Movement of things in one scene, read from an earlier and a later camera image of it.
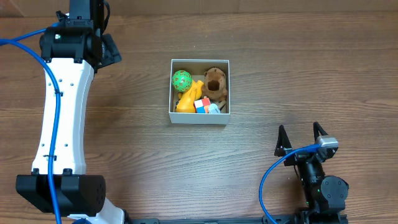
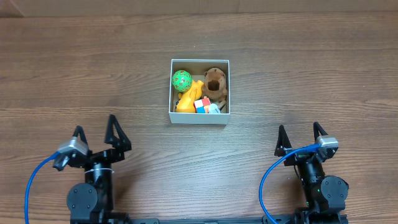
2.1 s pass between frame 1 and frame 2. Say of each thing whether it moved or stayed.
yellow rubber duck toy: stayed
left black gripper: moved
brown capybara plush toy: stayed
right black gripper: stayed
